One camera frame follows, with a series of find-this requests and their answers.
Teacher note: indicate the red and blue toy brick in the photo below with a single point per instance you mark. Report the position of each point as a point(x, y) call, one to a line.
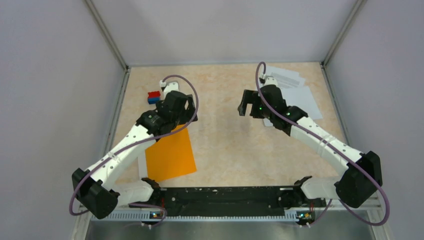
point(153, 97)

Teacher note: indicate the white slotted cable duct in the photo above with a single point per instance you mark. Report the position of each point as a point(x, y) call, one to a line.
point(147, 216)

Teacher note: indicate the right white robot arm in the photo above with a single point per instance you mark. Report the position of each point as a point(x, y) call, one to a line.
point(359, 173)

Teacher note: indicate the orange clip file folder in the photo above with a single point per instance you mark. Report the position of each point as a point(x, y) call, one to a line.
point(170, 157)

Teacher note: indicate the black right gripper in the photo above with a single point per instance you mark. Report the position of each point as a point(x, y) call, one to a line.
point(251, 97)

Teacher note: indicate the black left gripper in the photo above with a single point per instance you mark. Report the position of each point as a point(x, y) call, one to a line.
point(188, 114)

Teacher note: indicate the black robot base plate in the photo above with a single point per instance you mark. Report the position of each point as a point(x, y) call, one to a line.
point(231, 201)

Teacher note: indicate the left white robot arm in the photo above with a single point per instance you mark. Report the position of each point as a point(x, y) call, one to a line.
point(96, 189)

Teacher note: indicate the white paper sheets stack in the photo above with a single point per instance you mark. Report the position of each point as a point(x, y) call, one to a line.
point(294, 90)

